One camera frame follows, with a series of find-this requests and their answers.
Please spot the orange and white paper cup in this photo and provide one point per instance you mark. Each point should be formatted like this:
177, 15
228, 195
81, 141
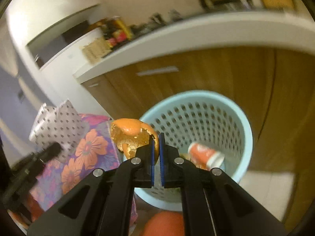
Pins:
199, 152

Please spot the orange peel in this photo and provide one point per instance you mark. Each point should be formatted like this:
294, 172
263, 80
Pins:
128, 127

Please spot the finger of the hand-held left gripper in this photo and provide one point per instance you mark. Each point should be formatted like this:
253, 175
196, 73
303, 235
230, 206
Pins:
49, 151

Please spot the slim dark sauce bottle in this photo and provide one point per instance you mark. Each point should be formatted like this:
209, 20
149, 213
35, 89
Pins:
109, 35

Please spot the white dotted bag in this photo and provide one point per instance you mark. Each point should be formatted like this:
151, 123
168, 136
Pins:
59, 125

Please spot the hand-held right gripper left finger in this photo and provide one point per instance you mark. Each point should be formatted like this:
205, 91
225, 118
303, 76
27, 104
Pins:
155, 150

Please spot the beige utensil holder basket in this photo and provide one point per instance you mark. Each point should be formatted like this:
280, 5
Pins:
96, 50

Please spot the orange round stool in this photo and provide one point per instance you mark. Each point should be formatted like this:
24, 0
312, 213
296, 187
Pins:
162, 223

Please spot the floral printed cloth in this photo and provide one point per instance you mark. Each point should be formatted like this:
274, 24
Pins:
91, 142

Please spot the light blue plastic basket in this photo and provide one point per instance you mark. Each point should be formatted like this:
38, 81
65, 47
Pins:
209, 113

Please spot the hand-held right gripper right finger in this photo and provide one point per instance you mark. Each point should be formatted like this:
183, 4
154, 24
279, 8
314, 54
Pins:
162, 152

